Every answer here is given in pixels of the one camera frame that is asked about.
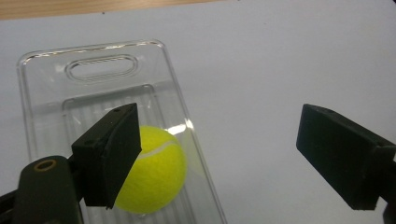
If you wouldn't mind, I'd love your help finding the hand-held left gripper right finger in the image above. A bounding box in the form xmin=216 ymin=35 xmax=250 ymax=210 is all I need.
xmin=295 ymin=104 xmax=396 ymax=211

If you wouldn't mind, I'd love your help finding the wooden table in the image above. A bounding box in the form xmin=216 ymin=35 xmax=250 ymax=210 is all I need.
xmin=0 ymin=0 xmax=226 ymax=21

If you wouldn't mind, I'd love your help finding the white board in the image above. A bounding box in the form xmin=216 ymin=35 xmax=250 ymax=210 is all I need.
xmin=0 ymin=0 xmax=396 ymax=224

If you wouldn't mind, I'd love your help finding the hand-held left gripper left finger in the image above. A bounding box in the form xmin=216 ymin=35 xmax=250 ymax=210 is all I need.
xmin=71 ymin=103 xmax=143 ymax=210

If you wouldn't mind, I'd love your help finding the yellow tennis ball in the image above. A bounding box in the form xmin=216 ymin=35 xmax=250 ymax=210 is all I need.
xmin=114 ymin=124 xmax=189 ymax=215

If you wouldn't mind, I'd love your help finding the clear plastic tray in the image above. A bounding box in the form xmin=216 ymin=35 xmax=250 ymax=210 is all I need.
xmin=16 ymin=38 xmax=228 ymax=224

